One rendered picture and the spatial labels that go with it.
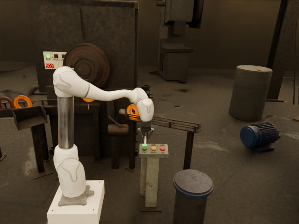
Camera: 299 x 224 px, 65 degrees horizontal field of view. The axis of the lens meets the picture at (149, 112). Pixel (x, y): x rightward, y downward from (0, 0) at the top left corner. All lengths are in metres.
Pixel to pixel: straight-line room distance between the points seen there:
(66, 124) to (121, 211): 1.01
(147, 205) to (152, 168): 0.40
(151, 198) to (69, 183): 0.89
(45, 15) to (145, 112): 1.57
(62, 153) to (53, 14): 1.51
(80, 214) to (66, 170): 0.29
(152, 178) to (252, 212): 0.98
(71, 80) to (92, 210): 0.83
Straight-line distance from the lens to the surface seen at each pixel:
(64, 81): 1.38
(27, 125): 2.59
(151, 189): 2.18
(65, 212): 1.69
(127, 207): 2.32
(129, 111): 2.46
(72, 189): 1.64
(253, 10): 9.28
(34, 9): 5.36
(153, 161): 2.01
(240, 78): 4.32
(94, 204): 1.70
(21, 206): 2.54
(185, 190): 1.87
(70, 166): 1.59
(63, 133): 1.67
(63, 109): 1.61
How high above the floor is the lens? 1.61
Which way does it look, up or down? 22 degrees down
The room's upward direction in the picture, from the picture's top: 2 degrees clockwise
